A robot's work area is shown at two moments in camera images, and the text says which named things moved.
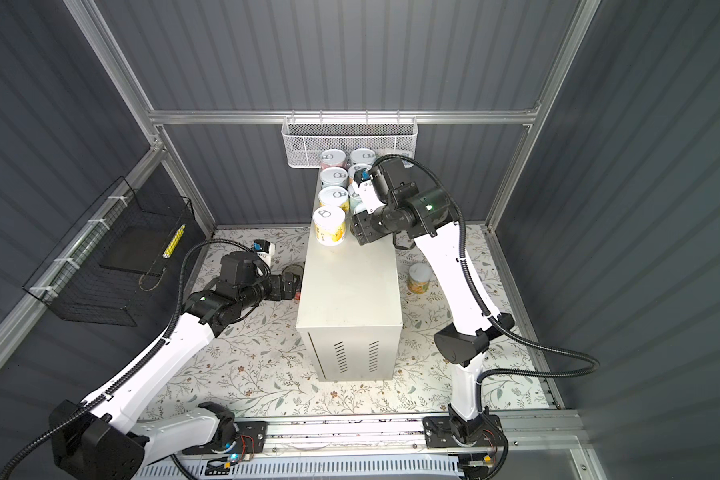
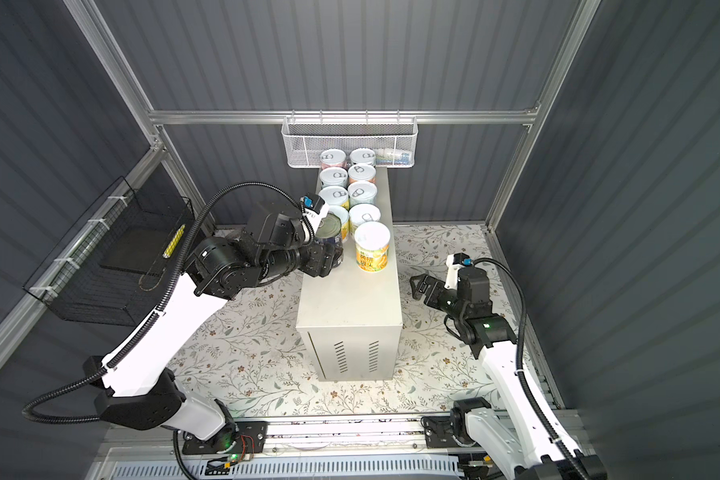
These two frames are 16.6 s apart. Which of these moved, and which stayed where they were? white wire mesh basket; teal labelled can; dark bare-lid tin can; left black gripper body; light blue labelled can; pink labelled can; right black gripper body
Moved: dark bare-lid tin can; left black gripper body; right black gripper body
Stayed: teal labelled can; white wire mesh basket; light blue labelled can; pink labelled can
